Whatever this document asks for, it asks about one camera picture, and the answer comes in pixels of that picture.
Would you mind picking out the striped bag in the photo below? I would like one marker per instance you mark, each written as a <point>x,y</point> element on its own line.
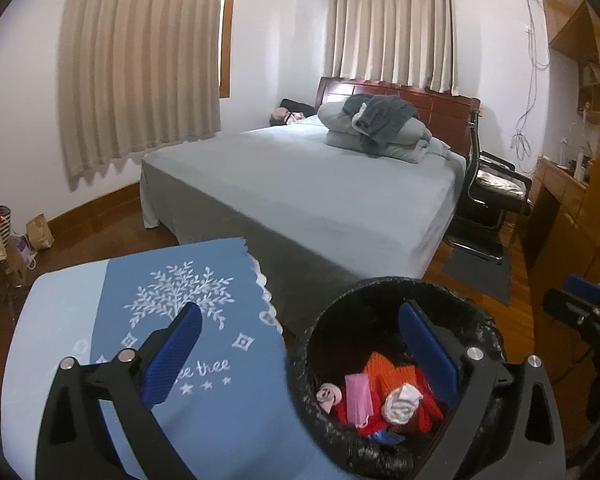
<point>5,220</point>

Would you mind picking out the folded light grey quilt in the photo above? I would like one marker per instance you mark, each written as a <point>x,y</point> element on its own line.
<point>335,120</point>

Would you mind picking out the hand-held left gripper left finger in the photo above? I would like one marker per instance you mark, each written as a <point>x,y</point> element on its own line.
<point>175,350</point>

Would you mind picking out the wooden window frame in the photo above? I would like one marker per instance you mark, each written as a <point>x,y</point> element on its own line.
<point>226,50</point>

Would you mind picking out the pinkish tissue wad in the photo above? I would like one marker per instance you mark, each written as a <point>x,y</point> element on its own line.
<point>328,392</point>

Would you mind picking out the blue plastic bag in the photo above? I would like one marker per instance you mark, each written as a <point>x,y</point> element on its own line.
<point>385,439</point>

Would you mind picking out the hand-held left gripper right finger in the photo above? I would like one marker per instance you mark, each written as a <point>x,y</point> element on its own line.
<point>427,355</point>

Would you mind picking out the wooden wall cabinet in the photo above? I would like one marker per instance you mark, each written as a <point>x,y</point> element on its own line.
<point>580,240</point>

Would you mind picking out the wide beige curtain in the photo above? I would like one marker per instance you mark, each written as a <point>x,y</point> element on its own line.
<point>140,60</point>

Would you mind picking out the black bagged trash bin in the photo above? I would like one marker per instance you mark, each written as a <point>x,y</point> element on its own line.
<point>360,320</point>

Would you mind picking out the black office chair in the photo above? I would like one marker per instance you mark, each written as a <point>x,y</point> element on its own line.
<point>472,195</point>

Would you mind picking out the white tissue wad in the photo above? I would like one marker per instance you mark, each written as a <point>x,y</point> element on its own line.
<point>402,402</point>

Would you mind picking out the wooden desk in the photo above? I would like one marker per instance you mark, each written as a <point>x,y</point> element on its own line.
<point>555,175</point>

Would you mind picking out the brown paper bag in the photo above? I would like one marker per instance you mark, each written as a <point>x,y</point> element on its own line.
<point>40,232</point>

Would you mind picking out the small white stand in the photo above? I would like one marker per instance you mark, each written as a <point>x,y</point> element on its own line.
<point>562,150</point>

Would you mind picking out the dark grey clothes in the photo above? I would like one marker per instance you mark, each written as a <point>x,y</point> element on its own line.
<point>385,115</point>

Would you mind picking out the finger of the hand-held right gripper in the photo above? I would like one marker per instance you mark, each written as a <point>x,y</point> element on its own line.
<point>582,286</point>
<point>562,305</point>

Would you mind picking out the bed with grey sheet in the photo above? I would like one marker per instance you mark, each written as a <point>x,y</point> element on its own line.
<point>305,185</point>

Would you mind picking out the wooden headboard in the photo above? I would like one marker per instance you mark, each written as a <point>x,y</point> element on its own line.
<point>445,110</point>

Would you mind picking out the orange foam net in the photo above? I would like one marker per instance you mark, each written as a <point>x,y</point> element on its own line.
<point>385,367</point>

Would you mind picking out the white bottle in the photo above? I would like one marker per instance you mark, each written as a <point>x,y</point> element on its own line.
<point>578,167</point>

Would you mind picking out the narrow beige curtain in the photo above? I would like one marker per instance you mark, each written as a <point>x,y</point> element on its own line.
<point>390,25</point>

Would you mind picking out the blue tree print tablecloth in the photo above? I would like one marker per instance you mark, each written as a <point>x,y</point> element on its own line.
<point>230,420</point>

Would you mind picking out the patterned chair cushion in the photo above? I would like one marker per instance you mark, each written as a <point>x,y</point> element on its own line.
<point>500,180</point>

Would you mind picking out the dark pile behind bed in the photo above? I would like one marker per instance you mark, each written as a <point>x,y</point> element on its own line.
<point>295,106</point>

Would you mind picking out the dark grey floor mat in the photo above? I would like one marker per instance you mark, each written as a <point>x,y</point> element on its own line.
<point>480,275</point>

